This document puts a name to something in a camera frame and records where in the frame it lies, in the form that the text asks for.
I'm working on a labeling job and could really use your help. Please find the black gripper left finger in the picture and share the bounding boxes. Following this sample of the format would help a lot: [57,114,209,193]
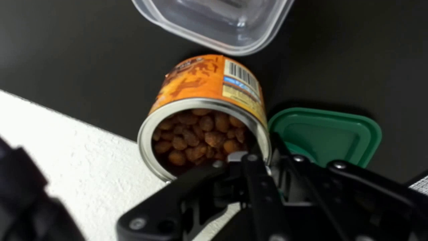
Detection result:
[115,150,292,241]

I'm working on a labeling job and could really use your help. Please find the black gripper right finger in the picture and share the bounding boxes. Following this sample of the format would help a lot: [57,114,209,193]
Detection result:
[271,132,428,241]

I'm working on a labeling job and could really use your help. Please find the orange food can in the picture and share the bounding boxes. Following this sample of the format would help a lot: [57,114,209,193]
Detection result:
[137,53,273,183]

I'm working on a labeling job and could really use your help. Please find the green plastic lid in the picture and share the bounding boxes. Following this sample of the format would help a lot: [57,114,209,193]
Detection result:
[267,106,384,170]

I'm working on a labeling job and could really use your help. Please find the clear plastic container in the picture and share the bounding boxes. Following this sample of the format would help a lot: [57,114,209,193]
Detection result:
[130,0,296,57]

